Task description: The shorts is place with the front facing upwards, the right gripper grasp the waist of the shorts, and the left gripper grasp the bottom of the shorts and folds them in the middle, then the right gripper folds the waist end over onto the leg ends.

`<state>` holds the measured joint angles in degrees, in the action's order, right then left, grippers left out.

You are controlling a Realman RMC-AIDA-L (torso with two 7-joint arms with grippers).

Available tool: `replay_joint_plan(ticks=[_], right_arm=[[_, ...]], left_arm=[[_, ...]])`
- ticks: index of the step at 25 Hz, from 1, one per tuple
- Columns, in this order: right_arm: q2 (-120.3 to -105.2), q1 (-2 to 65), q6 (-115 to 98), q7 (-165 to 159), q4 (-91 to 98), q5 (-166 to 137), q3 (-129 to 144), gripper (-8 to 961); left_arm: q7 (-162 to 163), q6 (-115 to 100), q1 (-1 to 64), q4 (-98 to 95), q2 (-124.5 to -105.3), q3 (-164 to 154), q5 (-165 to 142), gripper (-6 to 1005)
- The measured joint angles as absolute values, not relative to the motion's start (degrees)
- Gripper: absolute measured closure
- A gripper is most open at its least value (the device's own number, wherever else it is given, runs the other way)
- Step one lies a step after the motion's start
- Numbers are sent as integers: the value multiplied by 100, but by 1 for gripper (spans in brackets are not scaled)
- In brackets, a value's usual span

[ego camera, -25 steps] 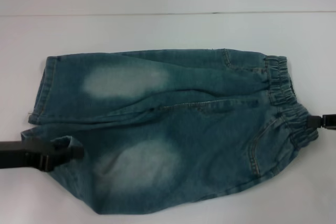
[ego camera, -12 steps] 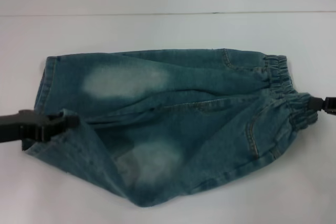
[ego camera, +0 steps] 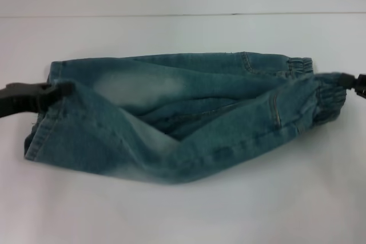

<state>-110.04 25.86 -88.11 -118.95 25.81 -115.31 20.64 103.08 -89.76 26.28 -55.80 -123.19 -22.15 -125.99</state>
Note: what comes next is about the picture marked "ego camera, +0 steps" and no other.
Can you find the blue denim shorts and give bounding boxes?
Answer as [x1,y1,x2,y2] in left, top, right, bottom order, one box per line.
[24,51,348,185]

